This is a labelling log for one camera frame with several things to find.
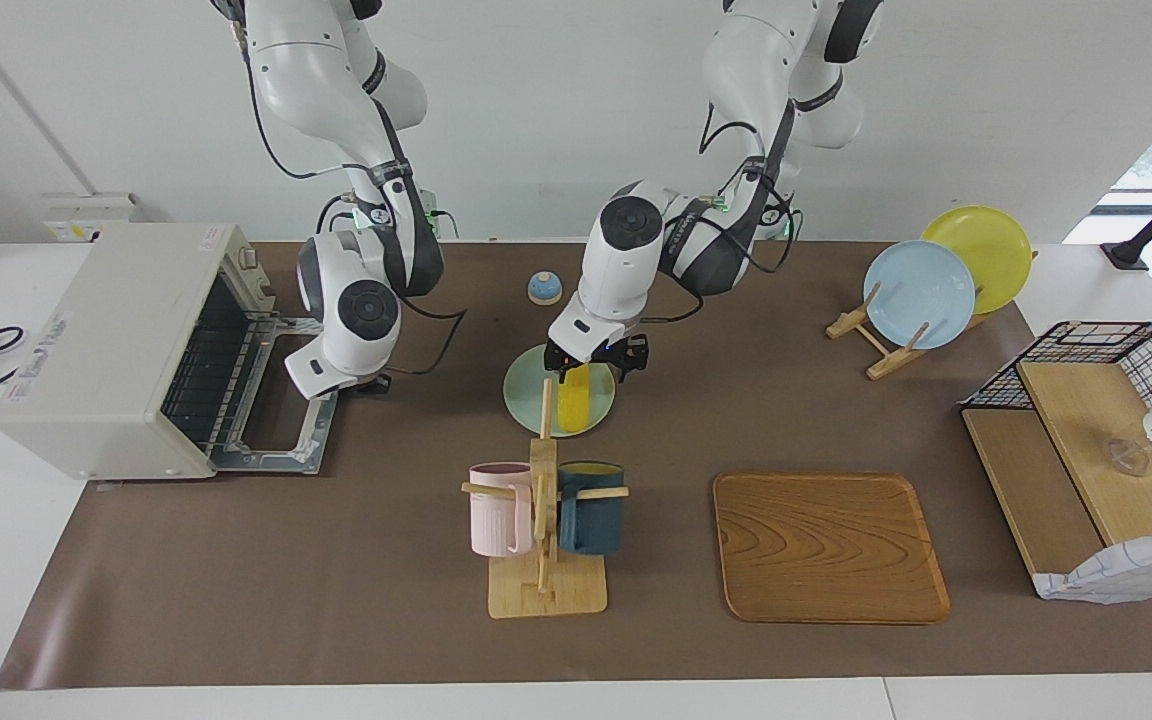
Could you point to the pink mug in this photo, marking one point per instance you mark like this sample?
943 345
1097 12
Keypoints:
496 515

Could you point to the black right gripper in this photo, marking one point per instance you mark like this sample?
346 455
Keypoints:
371 383

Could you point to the wooden plate rack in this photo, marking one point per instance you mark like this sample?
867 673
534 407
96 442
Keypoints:
891 362

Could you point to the glass oven door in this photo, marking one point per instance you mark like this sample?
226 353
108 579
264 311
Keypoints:
266 462

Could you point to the clear glass cup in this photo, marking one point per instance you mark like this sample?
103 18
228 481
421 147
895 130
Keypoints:
1128 457

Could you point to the wooden stepped shelf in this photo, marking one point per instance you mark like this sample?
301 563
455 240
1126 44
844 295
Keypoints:
1086 440

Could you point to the yellow corn cob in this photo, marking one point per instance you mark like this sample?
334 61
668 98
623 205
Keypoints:
576 405

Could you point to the yellow plate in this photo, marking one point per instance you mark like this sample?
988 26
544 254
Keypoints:
986 255

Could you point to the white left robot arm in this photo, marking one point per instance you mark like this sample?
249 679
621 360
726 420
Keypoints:
626 240

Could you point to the pale green plate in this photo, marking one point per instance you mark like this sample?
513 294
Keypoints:
526 395

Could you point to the wooden mug rack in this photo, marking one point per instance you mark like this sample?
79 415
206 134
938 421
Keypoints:
546 590

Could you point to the white socket box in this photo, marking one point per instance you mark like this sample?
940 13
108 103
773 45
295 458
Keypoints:
86 215

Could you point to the dark teal mug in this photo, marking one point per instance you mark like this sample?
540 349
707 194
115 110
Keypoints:
591 515

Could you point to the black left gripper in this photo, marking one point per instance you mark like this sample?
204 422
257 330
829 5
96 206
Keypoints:
604 366

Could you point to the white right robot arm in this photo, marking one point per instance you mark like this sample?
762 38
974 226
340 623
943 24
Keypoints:
356 310

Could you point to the brown table mat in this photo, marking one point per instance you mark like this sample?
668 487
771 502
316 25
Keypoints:
386 560

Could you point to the wooden tray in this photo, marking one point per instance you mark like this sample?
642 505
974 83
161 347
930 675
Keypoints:
826 550

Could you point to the white toaster oven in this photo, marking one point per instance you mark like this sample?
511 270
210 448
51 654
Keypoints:
86 360

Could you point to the light blue plate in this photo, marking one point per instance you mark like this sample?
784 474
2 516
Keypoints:
921 295

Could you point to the white checked cloth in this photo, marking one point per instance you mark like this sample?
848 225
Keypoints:
1126 575

